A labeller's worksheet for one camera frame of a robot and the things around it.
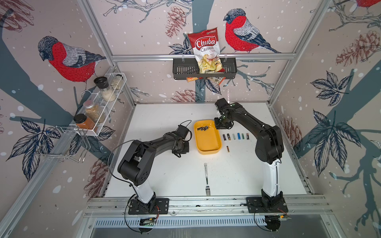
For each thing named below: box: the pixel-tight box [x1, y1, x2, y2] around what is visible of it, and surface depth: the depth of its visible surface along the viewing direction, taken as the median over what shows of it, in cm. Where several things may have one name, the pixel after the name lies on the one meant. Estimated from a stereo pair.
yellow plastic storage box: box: [193, 119, 223, 155], surface depth 104 cm
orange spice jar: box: [73, 113, 95, 130], surface depth 62 cm
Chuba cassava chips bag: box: [187, 27, 226, 74], surface depth 86 cm
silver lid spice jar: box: [82, 100, 106, 123], surface depth 66 cm
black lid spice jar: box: [93, 76, 117, 103], surface depth 76 cm
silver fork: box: [203, 162, 211, 196], surface depth 81 cm
